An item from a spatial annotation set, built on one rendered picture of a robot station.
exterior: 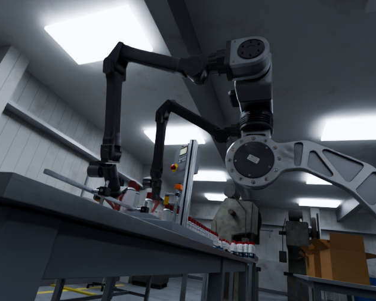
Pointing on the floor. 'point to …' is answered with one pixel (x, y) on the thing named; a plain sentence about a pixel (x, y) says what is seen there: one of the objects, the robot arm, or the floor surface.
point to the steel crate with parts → (157, 281)
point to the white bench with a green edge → (99, 294)
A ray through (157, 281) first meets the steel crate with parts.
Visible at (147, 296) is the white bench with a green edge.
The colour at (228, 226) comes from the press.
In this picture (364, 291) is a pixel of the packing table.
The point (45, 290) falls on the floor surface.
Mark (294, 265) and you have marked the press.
